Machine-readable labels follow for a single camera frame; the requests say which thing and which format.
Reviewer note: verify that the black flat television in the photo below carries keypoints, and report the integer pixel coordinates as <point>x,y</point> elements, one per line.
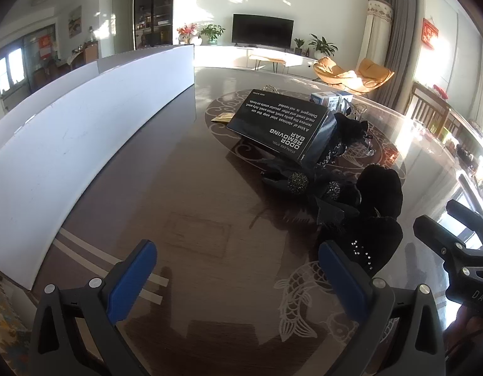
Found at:
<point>263,29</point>

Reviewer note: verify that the black printed cardboard box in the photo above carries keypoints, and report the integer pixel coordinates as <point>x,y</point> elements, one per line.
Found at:
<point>276,125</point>

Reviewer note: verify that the white covered standing unit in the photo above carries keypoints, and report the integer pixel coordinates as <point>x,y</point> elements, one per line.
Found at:
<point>376,31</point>

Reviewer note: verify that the patterned fabric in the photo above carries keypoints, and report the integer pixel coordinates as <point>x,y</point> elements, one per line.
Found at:
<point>8,313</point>

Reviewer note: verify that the red flower bouquet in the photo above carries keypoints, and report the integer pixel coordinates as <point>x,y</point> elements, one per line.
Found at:
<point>186,30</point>

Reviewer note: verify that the white door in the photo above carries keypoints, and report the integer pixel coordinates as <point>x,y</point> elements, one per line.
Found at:
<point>121,27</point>

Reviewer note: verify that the white television console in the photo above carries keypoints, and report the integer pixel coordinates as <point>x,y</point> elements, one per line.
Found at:
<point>225,55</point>

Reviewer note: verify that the black beaded flower hair clip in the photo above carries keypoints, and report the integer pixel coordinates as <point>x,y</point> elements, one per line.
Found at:
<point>304,188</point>

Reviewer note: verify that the person's right hand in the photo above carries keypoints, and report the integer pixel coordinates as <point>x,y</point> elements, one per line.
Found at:
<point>470,327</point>

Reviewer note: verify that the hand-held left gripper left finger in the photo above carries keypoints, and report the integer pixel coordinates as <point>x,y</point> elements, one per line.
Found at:
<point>131,278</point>

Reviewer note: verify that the gold cosmetic tube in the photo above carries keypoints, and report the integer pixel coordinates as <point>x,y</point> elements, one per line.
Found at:
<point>222,119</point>

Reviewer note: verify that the dark framed glass door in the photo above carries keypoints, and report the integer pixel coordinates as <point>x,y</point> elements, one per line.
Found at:
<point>18,62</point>

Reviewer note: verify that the framed wall painting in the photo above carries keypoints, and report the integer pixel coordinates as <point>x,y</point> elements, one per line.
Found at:
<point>74,21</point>

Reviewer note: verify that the brown patterned glass desktop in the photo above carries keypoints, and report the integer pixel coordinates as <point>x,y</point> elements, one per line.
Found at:
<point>186,203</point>

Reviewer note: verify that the small white blue box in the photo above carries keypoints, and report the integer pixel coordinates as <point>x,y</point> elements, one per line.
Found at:
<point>345,100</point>

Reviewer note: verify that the black lace hair accessory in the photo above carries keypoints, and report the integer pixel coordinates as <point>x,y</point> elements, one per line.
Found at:
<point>349,129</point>

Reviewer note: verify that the white partition board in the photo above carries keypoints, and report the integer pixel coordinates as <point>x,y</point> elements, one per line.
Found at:
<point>69,145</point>

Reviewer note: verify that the dark glass display cabinet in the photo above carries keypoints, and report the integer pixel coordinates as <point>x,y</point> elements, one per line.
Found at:
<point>153,8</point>

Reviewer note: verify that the orange lounge chair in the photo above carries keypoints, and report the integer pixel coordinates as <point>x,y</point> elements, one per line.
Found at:
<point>376,74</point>
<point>331,71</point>

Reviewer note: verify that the rhinestone hair claw clip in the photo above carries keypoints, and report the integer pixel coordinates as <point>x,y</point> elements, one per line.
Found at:
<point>268,87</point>

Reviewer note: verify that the bushy green potted plant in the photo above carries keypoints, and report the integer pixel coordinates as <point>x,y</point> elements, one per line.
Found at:
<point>212,33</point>

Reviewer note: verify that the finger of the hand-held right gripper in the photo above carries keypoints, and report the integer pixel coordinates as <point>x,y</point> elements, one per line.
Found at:
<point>433,233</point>
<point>470,219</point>

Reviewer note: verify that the white blue cream box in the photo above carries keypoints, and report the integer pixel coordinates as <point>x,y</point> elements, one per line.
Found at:
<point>323,100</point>

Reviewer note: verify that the red wall hanging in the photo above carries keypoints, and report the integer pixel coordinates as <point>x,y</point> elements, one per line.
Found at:
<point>430,33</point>

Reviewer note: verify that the small green potted plant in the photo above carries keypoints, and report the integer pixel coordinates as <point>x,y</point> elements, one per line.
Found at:
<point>299,44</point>

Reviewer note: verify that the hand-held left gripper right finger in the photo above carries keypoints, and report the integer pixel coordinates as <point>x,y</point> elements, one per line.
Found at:
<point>341,278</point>

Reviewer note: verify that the small wooden cabinet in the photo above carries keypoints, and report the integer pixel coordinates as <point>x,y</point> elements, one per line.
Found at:
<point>90,53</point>

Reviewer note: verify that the wooden hairpin-leg stool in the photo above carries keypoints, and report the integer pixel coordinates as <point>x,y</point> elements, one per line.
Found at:
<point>266,59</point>

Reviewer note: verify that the black velvet rhinestone hair bow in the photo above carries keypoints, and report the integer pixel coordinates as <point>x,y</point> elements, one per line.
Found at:
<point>376,239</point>

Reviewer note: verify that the large leafy potted plant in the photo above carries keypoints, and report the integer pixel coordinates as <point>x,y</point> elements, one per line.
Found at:
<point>323,45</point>

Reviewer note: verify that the wooden slatted chair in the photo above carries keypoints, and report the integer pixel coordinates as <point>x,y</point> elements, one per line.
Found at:
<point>427,107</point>

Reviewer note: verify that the red door poster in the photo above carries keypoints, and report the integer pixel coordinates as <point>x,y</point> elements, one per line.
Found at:
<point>46,46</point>

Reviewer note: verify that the grey curtain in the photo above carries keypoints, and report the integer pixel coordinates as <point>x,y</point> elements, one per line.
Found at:
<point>400,39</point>

